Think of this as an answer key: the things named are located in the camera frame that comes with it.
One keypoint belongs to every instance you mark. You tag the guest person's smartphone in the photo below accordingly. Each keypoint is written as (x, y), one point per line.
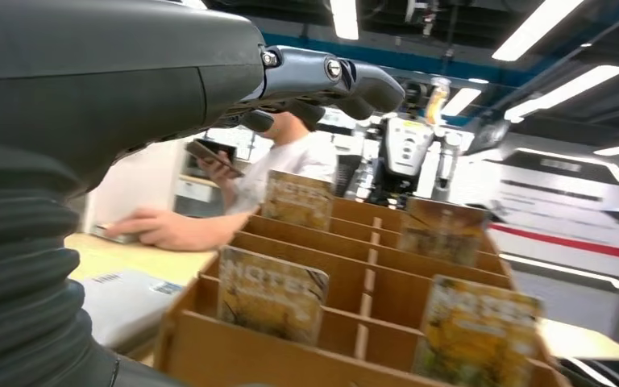
(211, 155)

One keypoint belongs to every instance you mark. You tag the grey card reader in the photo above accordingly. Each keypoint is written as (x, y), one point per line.
(128, 307)

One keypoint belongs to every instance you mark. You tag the guest person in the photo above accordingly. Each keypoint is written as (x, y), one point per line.
(293, 160)

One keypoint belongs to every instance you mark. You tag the black smartphone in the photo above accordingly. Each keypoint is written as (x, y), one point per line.
(608, 376)

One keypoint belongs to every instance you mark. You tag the patterned card stack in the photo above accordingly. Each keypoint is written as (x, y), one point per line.
(101, 232)

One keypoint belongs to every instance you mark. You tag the standing humanoid robot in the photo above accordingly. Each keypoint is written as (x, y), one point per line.
(405, 149)

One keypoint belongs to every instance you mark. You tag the wooden compartment card box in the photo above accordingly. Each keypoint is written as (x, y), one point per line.
(373, 277)

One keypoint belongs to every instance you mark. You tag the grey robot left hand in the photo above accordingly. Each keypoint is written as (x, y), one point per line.
(101, 69)

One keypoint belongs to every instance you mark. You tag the white laptop riser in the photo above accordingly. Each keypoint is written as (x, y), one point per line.
(128, 181)

